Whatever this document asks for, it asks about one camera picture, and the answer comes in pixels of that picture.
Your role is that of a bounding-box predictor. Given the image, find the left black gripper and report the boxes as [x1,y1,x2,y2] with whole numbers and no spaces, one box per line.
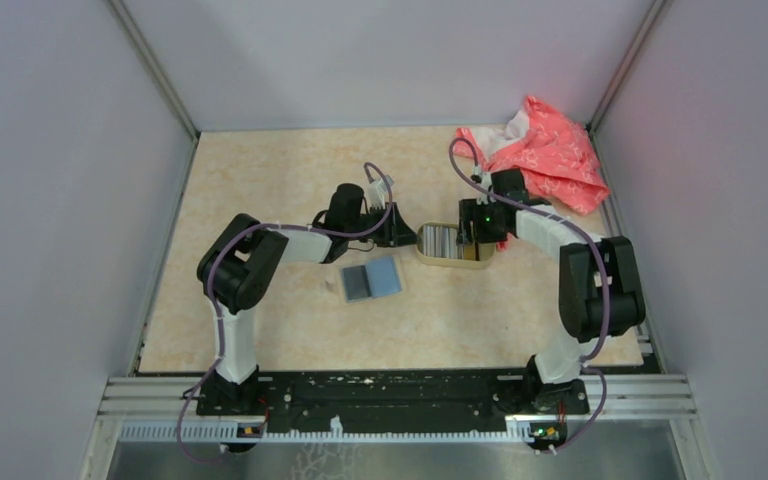
[346,202,423,248]

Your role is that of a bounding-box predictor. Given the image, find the beige tray of cards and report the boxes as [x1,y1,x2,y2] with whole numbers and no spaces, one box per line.
[416,222,496,270]

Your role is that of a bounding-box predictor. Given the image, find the beige card holder wallet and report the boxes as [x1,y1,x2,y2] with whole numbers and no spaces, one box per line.
[336,255,406,304]

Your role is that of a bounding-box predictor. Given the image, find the black credit card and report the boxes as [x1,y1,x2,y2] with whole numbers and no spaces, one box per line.
[340,265,372,303]

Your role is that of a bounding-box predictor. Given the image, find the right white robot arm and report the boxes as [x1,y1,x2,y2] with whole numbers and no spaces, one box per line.
[459,166,646,412]

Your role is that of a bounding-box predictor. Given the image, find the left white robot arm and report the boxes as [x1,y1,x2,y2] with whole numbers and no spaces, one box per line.
[197,183,418,414]

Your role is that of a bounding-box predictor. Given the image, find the pink crumpled cloth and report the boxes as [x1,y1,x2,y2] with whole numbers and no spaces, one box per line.
[450,95,610,215]

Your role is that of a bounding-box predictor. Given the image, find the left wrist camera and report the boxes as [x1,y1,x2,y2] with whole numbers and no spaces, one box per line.
[365,175,393,209]

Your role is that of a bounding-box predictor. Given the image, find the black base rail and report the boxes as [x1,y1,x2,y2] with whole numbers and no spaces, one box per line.
[194,367,590,434]

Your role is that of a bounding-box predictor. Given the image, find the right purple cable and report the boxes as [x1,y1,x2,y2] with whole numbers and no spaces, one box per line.
[448,137,615,454]

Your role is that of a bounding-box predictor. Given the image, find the purple cable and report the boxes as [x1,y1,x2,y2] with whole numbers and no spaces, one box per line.
[448,137,615,454]
[175,161,396,465]

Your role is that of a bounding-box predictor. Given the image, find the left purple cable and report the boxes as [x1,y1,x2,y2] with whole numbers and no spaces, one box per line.
[175,161,396,465]

